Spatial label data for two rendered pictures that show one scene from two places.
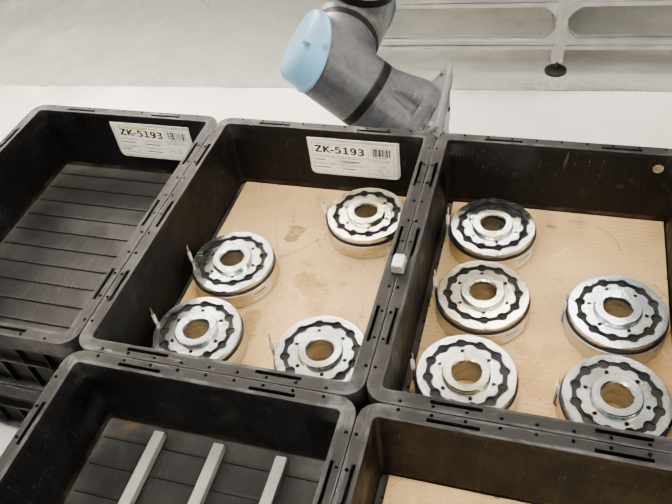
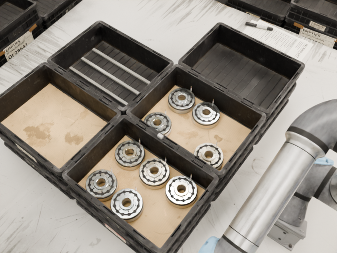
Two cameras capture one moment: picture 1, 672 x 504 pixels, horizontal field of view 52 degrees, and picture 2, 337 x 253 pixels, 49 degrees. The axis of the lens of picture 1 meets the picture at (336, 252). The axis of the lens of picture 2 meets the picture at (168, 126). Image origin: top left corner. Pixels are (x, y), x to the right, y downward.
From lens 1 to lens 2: 1.09 m
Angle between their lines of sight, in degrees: 61
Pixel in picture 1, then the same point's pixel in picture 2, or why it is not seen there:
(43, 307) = (218, 70)
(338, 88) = not seen: hidden behind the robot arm
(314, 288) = (189, 135)
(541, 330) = (138, 186)
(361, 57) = not seen: hidden behind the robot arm
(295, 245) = (211, 136)
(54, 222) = (259, 76)
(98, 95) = not seen: outside the picture
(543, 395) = (117, 174)
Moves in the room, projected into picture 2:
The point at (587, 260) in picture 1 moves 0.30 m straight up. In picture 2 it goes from (157, 218) to (155, 175)
